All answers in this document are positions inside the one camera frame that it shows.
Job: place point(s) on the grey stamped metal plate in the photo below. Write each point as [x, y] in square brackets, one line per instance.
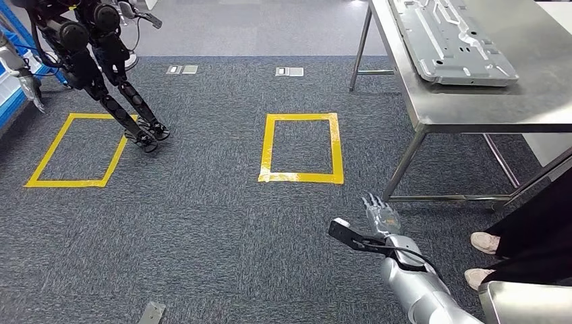
[447, 44]

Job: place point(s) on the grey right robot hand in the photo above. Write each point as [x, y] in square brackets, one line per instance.
[384, 221]

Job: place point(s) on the black right wrist camera bracket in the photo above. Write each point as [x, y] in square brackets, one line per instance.
[344, 230]

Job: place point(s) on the white plastic crate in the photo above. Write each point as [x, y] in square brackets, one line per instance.
[6, 87]

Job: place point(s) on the person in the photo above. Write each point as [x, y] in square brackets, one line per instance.
[536, 232]

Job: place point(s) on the black legged humanoid robot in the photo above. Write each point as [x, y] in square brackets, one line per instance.
[76, 53]

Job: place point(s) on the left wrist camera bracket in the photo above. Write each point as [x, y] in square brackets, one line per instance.
[152, 313]

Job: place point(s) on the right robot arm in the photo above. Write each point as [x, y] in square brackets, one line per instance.
[415, 290]

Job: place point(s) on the metal floor socket plate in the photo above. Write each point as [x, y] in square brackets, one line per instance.
[182, 69]
[289, 71]

